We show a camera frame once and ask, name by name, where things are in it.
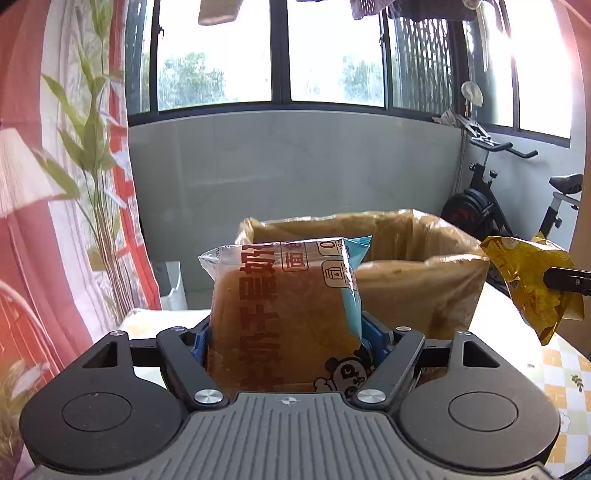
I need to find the brown cardboard box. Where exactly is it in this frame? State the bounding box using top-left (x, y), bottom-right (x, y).
top-left (235, 209), bottom-right (489, 340)

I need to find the red printed backdrop curtain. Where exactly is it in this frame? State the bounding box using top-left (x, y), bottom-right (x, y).
top-left (1, 1), bottom-right (160, 479)

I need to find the brown bread slice package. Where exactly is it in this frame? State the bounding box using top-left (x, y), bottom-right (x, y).
top-left (199, 237), bottom-right (373, 397)

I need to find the gold foil snack bag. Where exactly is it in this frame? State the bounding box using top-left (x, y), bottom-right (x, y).
top-left (480, 233), bottom-right (585, 345)

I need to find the hanging beige towel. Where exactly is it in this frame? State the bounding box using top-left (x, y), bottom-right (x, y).
top-left (198, 0), bottom-right (242, 26)

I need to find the floral checkered tablecloth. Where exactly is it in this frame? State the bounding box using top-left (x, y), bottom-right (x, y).
top-left (119, 283), bottom-right (590, 478)

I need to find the black exercise bike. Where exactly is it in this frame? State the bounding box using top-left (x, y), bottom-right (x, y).
top-left (437, 110), bottom-right (584, 250)

